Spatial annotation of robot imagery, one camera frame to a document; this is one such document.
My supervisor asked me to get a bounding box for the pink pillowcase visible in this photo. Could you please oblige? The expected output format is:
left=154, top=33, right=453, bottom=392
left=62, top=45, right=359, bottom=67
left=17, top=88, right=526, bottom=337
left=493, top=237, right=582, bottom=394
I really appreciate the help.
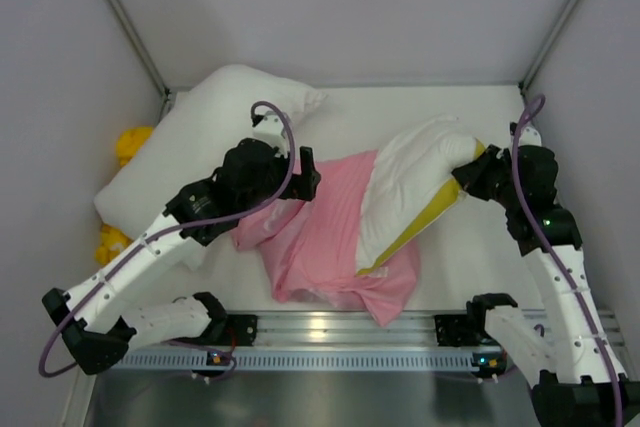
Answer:
left=231, top=151, right=420, bottom=327

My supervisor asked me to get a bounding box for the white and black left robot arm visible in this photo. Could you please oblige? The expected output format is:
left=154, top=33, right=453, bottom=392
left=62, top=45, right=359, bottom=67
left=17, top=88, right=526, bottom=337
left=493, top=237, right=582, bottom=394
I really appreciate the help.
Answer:
left=42, top=139, right=321, bottom=375

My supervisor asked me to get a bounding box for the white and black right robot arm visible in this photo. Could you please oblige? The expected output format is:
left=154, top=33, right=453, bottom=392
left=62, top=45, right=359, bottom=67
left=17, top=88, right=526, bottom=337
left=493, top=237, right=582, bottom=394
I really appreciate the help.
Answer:
left=452, top=145, right=639, bottom=426

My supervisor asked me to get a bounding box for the bare white pillow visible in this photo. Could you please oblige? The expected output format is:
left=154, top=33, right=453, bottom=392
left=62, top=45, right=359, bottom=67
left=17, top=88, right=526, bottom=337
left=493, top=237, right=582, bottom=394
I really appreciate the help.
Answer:
left=123, top=65, right=326, bottom=252

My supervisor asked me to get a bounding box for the yellow cloth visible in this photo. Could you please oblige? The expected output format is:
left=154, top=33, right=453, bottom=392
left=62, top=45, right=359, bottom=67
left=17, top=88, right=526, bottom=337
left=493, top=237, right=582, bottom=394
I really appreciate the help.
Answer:
left=95, top=126, right=153, bottom=266

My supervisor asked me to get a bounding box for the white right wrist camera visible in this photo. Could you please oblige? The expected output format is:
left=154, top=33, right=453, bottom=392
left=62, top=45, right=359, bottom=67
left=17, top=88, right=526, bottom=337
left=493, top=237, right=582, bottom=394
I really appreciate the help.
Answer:
left=510, top=122, right=543, bottom=147

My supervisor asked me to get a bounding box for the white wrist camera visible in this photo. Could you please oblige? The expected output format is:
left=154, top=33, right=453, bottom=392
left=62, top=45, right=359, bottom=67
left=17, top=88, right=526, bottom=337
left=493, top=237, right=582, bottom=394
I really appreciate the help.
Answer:
left=251, top=110, right=291, bottom=158
left=510, top=122, right=543, bottom=147

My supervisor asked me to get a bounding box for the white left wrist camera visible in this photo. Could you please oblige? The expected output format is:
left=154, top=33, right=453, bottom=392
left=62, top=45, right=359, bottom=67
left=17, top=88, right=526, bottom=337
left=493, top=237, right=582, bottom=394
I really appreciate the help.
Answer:
left=251, top=110, right=291, bottom=158

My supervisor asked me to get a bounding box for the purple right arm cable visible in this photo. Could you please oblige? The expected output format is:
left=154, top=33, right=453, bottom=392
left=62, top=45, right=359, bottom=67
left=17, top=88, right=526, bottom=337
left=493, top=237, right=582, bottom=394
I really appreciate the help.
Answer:
left=510, top=94, right=631, bottom=427

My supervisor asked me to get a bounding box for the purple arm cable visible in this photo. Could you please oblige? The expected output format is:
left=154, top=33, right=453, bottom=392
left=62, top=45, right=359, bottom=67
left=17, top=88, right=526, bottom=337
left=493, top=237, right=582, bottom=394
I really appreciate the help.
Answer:
left=510, top=94, right=631, bottom=427
left=38, top=100, right=296, bottom=379

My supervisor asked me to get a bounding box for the right aluminium corner post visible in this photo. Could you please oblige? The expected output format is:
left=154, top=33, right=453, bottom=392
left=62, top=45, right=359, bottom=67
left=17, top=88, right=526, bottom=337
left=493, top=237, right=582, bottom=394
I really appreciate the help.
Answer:
left=518, top=0, right=584, bottom=99

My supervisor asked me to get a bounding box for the aluminium corner post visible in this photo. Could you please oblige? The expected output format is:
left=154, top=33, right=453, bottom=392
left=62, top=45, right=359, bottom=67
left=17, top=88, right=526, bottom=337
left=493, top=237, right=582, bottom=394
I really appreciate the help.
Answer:
left=518, top=0, right=584, bottom=99
left=104, top=0, right=171, bottom=99

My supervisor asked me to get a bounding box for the left aluminium corner post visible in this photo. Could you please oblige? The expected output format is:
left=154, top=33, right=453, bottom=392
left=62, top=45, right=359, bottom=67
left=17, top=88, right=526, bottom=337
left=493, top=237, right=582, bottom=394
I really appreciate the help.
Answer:
left=104, top=0, right=171, bottom=99

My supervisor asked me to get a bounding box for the aluminium front rail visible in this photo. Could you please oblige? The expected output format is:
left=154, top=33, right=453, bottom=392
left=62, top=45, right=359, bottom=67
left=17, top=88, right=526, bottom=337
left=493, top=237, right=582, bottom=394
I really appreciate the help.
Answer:
left=80, top=310, right=626, bottom=348

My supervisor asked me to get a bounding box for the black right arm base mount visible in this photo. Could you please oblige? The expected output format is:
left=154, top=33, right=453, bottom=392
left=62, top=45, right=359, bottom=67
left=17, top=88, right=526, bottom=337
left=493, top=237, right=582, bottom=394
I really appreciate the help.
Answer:
left=434, top=314, right=488, bottom=347

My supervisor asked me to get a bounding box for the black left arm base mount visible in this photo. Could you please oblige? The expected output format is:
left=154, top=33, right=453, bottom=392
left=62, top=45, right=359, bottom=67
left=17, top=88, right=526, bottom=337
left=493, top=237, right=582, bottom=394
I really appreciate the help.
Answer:
left=173, top=314, right=259, bottom=347

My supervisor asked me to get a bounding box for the grey slotted cable duct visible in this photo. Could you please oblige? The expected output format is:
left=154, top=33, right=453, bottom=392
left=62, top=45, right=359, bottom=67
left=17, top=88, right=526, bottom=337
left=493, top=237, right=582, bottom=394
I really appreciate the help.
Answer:
left=115, top=347, right=511, bottom=376

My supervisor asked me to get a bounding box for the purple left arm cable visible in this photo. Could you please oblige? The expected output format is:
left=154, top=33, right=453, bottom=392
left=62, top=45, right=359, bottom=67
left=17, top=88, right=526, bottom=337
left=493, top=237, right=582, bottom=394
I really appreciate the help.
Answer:
left=38, top=100, right=296, bottom=379

